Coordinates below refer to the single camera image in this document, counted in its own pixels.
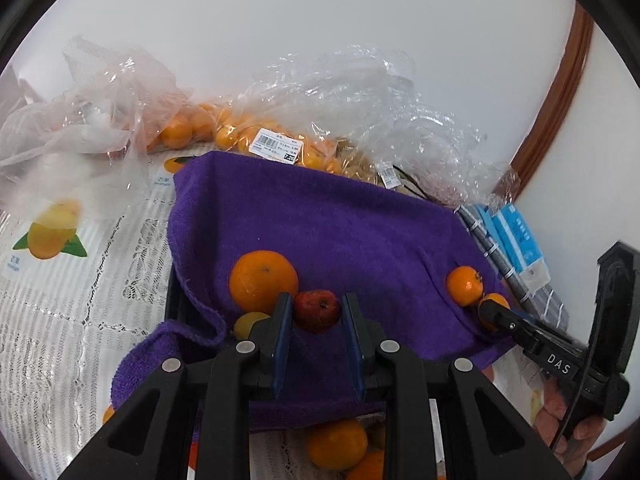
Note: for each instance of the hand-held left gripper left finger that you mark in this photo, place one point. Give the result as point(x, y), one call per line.
point(282, 345)

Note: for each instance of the small white box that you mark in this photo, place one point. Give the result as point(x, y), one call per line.
point(535, 275)

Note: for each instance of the small orange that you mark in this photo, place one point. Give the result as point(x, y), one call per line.
point(495, 302)
point(462, 285)

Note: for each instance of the crumpled clear plastic bag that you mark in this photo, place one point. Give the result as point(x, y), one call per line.
point(100, 110)

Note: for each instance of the purple towel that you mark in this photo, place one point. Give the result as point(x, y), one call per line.
point(325, 220)

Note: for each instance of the blue tissue pack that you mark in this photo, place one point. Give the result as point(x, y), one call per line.
point(520, 240)

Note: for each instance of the grey plaid cloth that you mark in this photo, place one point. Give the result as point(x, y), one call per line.
point(482, 235)

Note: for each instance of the pile of oranges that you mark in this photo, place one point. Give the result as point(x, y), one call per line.
point(335, 442)

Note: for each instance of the fruit print tablecloth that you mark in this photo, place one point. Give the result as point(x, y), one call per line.
point(75, 320)

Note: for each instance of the small red apple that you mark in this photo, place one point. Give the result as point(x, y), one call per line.
point(317, 310)

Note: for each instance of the large orange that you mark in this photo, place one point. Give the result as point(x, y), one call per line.
point(260, 277)

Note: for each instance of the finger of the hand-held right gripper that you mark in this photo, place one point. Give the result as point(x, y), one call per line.
point(510, 324)
point(617, 290)

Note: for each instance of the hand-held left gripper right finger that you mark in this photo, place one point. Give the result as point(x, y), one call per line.
point(352, 345)

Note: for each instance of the person's right hand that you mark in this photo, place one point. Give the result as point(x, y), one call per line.
point(550, 410)

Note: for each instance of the clear bag of oranges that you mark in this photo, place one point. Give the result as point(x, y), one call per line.
point(230, 135)

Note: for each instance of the brown wooden door frame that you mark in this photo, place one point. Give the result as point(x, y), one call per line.
point(560, 105)

